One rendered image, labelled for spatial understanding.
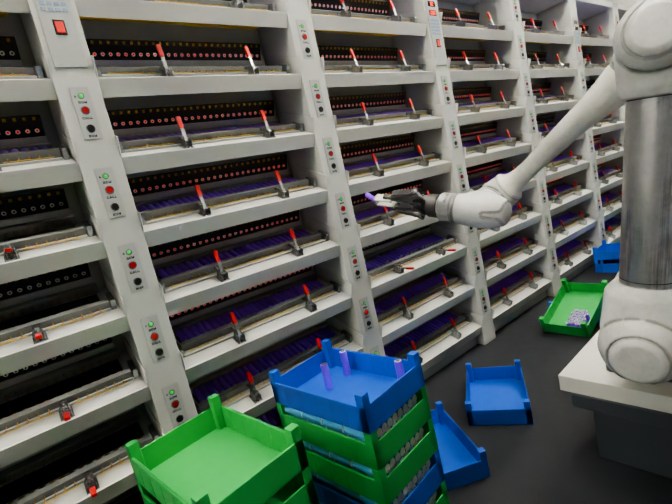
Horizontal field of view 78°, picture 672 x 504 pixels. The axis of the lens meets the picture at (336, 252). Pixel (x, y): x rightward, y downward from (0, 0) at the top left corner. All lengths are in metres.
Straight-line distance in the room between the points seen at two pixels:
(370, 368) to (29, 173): 0.91
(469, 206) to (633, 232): 0.44
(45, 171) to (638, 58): 1.22
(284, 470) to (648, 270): 0.80
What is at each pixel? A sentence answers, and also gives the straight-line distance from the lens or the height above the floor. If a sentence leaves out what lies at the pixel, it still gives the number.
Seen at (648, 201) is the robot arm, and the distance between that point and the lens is 1.01.
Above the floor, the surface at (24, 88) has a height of 1.24.
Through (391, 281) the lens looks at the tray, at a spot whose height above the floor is 0.47.
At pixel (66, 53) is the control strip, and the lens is 1.25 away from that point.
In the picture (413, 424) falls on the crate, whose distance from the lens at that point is 0.97.
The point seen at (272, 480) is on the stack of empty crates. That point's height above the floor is 0.43.
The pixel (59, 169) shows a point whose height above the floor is 1.05.
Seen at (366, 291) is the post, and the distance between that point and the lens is 1.53.
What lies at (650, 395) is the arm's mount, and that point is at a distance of 1.26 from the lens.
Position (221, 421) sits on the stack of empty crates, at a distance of 1.03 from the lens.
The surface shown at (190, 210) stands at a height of 0.90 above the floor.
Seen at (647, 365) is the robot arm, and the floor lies 0.40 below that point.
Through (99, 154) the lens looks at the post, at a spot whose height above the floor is 1.07.
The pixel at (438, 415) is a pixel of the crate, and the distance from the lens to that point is 1.57.
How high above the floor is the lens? 0.87
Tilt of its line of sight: 8 degrees down
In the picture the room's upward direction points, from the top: 13 degrees counter-clockwise
